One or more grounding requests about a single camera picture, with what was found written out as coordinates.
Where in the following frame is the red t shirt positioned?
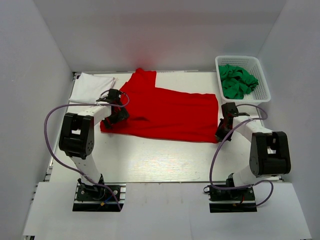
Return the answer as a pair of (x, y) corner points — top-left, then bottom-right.
(99, 68), (219, 144)

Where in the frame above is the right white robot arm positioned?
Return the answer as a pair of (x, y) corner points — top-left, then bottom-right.
(209, 102), (291, 200)

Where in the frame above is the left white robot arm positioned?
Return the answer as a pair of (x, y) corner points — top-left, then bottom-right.
(58, 89), (130, 200)

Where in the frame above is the folded white t shirt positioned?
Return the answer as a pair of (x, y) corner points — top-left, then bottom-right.
(69, 72), (117, 104)

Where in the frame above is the green t shirt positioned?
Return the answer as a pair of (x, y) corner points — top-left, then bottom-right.
(218, 64), (259, 100)

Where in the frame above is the white plastic basket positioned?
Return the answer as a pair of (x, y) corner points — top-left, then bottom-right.
(215, 55), (271, 106)

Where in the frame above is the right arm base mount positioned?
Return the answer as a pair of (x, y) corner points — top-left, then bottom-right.
(203, 185), (257, 213)

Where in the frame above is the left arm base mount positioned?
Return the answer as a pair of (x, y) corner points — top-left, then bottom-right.
(72, 183), (126, 213)

